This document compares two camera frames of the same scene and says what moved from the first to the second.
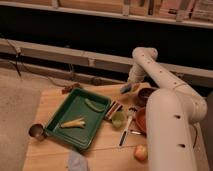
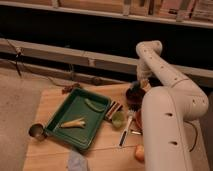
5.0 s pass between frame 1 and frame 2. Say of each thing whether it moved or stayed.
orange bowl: stayed
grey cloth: stayed
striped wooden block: stayed
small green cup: stayed
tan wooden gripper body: moved
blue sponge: moved
